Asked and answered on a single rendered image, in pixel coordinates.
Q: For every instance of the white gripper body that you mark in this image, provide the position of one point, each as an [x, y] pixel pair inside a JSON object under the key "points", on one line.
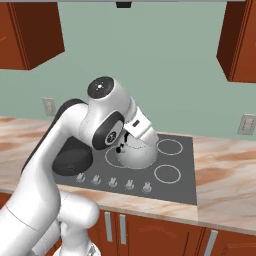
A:
{"points": [[140, 155]]}

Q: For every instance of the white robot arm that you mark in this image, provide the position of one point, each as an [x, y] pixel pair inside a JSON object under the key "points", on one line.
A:
{"points": [[40, 186]]}

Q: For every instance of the silver hob knob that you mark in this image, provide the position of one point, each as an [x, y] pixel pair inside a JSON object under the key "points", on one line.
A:
{"points": [[96, 180], [129, 185], [80, 178], [112, 182], [146, 187]]}

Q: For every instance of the dark grey hob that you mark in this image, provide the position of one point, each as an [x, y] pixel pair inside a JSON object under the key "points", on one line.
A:
{"points": [[183, 186]]}

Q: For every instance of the brown cupboard door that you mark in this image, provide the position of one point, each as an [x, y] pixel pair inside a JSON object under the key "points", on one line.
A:
{"points": [[100, 235], [3, 200], [160, 236], [236, 245]]}

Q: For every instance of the grey range hood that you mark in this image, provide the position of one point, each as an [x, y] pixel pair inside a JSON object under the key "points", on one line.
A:
{"points": [[123, 4]]}

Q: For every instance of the grey wall socket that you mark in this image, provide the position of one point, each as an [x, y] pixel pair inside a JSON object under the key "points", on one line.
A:
{"points": [[247, 124], [49, 106]]}

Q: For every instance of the brown wall cupboard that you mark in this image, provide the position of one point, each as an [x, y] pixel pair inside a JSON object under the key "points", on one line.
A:
{"points": [[30, 33], [240, 40]]}

